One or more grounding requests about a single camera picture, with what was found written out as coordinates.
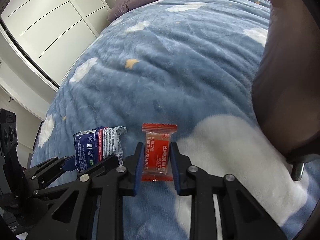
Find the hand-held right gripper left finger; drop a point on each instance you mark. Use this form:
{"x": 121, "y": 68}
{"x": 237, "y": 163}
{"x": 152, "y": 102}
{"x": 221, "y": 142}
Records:
{"x": 137, "y": 170}

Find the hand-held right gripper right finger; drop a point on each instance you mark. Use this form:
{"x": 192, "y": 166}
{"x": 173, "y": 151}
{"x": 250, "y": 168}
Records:
{"x": 175, "y": 170}

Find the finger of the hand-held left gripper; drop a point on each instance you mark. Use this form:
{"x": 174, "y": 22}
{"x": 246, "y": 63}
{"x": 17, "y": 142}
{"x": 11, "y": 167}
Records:
{"x": 67, "y": 163}
{"x": 105, "y": 163}

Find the blue and white snack packet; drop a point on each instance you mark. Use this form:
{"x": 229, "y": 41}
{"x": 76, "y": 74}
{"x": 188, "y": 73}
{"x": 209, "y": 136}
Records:
{"x": 100, "y": 142}

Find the small red snack packet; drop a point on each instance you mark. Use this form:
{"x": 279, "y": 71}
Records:
{"x": 156, "y": 152}

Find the blue cloud printed blanket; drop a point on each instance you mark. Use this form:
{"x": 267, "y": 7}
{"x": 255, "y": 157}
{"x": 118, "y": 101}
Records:
{"x": 175, "y": 80}

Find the white wardrobe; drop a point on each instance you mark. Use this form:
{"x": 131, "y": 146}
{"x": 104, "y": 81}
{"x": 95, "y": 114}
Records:
{"x": 50, "y": 25}

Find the black and brown electric kettle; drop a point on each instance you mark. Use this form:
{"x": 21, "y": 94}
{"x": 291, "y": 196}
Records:
{"x": 287, "y": 80}

